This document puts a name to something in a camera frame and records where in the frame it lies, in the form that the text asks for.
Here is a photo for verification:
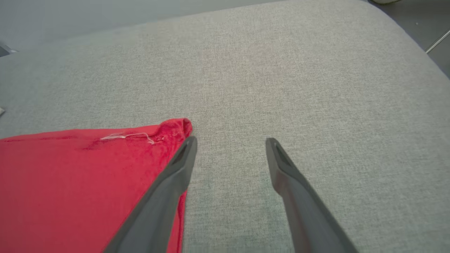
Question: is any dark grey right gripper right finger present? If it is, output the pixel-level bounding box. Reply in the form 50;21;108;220
265;137;359;253

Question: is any grey fabric sofa cushion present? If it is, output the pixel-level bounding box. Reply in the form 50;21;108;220
0;0;450;253

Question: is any red and white shirt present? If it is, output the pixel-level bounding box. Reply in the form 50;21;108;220
0;118;193;253

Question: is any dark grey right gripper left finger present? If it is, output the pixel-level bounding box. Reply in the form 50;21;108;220
103;136;198;253

